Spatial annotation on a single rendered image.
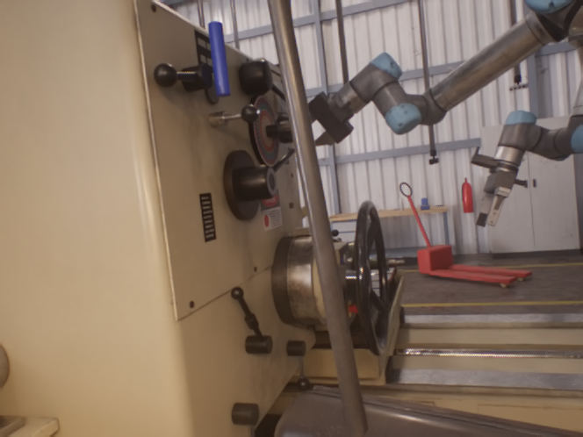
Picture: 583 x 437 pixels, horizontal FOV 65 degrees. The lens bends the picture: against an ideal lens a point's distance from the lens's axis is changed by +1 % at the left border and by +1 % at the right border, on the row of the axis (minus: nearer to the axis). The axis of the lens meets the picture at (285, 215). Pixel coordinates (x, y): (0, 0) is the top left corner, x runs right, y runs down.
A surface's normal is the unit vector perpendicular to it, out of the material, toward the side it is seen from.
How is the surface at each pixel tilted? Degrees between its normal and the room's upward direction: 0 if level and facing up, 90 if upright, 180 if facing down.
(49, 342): 90
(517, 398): 0
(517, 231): 90
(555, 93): 90
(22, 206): 90
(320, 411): 20
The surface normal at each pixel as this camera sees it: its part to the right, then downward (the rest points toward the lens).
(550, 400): -0.11, -0.99
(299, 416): -0.29, -0.90
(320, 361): -0.31, 0.10
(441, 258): 0.57, -0.01
